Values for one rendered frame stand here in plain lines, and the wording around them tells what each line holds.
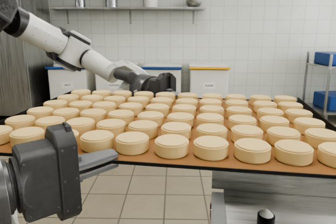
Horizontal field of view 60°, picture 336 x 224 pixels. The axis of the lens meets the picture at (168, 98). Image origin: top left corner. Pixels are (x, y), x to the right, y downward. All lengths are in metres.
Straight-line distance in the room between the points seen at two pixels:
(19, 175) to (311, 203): 0.64
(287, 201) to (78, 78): 3.61
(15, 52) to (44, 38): 3.11
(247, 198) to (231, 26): 3.98
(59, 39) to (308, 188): 0.85
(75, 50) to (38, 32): 0.13
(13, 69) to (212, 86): 2.56
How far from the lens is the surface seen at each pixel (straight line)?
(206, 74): 3.93
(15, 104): 4.25
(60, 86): 4.22
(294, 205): 0.77
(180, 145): 0.41
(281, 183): 0.80
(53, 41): 1.04
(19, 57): 4.11
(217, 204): 0.73
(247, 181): 0.78
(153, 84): 0.82
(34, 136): 0.49
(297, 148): 0.43
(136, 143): 0.42
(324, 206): 0.80
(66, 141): 0.36
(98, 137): 0.45
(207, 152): 0.41
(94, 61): 1.03
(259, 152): 0.41
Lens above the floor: 1.23
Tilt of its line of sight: 13 degrees down
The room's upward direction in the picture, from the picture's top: straight up
